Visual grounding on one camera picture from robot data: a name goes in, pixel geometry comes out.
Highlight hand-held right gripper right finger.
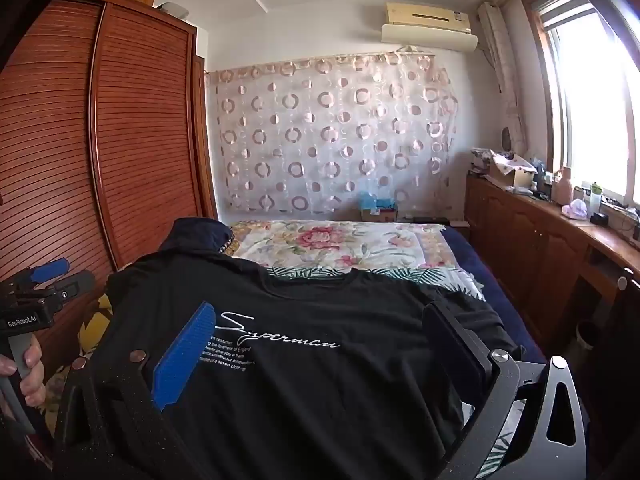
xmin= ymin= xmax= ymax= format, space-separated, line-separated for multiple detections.
xmin=422 ymin=300 xmax=589 ymax=480

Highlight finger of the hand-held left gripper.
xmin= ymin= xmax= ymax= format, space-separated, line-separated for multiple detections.
xmin=47 ymin=269 xmax=97 ymax=303
xmin=21 ymin=258 xmax=71 ymax=285

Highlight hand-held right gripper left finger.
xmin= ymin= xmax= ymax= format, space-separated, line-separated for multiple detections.
xmin=52 ymin=301 xmax=217 ymax=480

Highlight black printed t-shirt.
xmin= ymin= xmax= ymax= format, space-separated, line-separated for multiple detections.
xmin=102 ymin=257 xmax=521 ymax=480

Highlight person's left hand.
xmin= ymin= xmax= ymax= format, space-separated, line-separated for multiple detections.
xmin=0 ymin=332 xmax=47 ymax=417

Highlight palm leaf printed cloth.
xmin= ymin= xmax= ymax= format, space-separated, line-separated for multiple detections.
xmin=265 ymin=264 xmax=531 ymax=480

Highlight navy bed sheet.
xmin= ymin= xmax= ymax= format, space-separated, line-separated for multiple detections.
xmin=442 ymin=225 xmax=547 ymax=366

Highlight navy garment with studded trim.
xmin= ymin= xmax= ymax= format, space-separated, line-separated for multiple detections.
xmin=160 ymin=217 xmax=236 ymax=267

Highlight long wooden cabinet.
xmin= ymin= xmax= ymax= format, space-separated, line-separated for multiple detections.
xmin=465 ymin=170 xmax=640 ymax=351

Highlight dark trash bin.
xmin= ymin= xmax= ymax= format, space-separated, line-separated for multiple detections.
xmin=575 ymin=321 xmax=601 ymax=351

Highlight cardboard box with blue bags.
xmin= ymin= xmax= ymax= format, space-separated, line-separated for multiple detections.
xmin=357 ymin=192 xmax=399 ymax=223

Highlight floral blanket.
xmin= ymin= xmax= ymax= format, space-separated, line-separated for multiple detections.
xmin=230 ymin=220 xmax=458 ymax=273

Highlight open cardboard box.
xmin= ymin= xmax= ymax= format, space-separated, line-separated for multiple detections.
xmin=487 ymin=150 xmax=538 ymax=188

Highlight pink plastic bag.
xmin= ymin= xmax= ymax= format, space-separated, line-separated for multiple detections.
xmin=561 ymin=198 xmax=590 ymax=220

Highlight wooden slatted wardrobe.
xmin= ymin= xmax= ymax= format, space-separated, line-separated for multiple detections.
xmin=0 ymin=0 xmax=219 ymax=376

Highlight floral storage box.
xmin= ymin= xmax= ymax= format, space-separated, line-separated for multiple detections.
xmin=470 ymin=147 xmax=496 ymax=171

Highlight pink bottle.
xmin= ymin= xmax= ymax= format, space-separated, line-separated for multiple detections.
xmin=551 ymin=166 xmax=574 ymax=204

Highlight sheer circle-pattern curtain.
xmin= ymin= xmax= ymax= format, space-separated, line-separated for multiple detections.
xmin=205 ymin=50 xmax=458 ymax=213

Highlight wooden framed window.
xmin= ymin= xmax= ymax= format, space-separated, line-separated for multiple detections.
xmin=522 ymin=0 xmax=640 ymax=211

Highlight bundled patterned window curtain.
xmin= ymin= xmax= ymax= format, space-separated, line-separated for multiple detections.
xmin=477 ymin=1 xmax=528 ymax=142

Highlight air conditioner unit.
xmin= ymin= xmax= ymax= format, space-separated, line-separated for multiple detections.
xmin=381 ymin=24 xmax=479 ymax=53

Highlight cream wall air conditioner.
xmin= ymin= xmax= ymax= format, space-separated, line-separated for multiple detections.
xmin=384 ymin=1 xmax=473 ymax=31

